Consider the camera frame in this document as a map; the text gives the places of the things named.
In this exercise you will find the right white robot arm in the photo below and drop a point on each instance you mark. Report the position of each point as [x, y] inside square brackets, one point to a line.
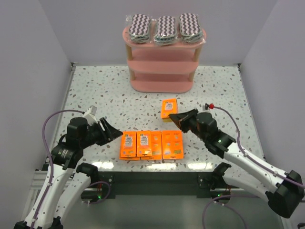
[283, 191]

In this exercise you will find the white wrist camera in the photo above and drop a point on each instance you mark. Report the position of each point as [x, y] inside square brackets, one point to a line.
[208, 107]
[89, 115]

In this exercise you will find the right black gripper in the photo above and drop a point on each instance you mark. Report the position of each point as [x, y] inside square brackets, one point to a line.
[190, 121]

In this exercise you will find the orange flat pack middle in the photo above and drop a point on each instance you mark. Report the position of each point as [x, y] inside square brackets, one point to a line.
[156, 147]

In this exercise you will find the pink three-tier shelf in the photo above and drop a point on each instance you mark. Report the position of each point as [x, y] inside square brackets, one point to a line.
[161, 69]

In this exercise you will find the orange flat pack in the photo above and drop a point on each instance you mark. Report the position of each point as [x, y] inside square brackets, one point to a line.
[172, 144]
[156, 147]

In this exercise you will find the orange sponge box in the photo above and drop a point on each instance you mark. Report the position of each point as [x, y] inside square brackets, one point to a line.
[144, 143]
[169, 106]
[128, 150]

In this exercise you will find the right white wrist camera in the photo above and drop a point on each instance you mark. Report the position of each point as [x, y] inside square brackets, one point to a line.
[208, 107]

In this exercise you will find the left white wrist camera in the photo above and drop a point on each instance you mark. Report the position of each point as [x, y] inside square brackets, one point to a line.
[89, 115]

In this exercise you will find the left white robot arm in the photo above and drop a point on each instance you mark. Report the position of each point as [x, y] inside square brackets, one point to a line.
[66, 179]

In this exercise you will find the orange flat pack right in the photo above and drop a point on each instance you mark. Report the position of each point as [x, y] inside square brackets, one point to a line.
[172, 144]

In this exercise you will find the striped sponge pack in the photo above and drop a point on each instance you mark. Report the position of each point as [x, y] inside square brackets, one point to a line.
[139, 28]
[190, 28]
[165, 31]

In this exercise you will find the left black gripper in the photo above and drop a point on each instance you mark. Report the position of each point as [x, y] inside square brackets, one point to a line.
[104, 130]

